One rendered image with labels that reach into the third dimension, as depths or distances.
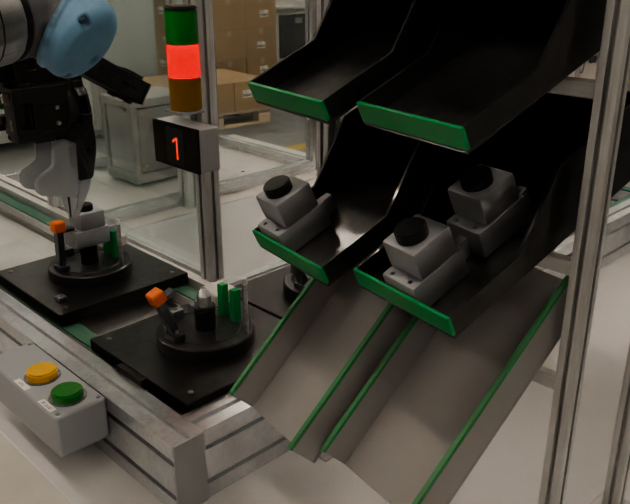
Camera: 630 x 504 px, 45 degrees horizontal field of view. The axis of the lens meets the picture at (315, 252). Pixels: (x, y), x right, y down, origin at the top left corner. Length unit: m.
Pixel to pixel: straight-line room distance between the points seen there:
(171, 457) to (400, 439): 0.28
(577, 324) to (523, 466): 0.38
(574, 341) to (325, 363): 0.28
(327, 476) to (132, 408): 0.26
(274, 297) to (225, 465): 0.34
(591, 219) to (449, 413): 0.24
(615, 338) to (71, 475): 0.92
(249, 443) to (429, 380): 0.29
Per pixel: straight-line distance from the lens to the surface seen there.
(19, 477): 1.09
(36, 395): 1.05
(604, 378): 1.30
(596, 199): 0.69
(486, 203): 0.69
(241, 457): 1.00
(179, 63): 1.19
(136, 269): 1.37
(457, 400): 0.78
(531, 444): 1.11
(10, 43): 0.62
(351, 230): 0.80
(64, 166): 0.84
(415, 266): 0.66
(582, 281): 0.71
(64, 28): 0.63
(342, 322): 0.88
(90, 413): 1.02
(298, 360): 0.90
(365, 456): 0.81
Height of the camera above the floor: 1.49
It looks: 22 degrees down
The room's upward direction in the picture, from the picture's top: straight up
